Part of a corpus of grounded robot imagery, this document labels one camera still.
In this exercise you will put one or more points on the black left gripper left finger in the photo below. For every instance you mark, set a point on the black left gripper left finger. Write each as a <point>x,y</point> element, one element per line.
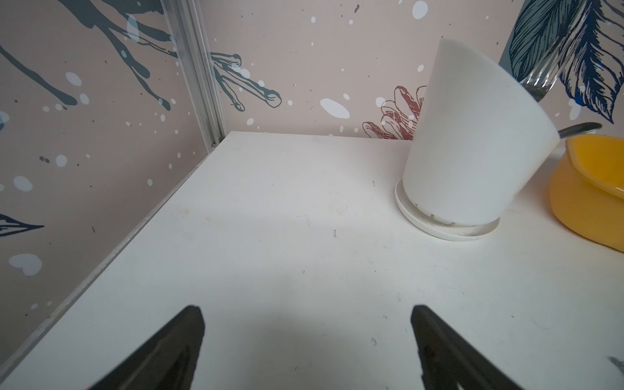
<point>167,360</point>

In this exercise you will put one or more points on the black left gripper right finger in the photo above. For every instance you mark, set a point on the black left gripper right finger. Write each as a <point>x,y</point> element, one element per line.
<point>448,361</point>

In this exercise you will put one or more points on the yellow plastic storage box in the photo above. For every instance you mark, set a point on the yellow plastic storage box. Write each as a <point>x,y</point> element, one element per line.
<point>586,189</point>

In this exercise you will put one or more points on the white utensil holder cup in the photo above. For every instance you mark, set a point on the white utensil holder cup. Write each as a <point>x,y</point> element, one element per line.
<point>480,138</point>

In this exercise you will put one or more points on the metal fork in holder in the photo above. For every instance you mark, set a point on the metal fork in holder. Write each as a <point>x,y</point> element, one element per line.
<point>543,76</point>

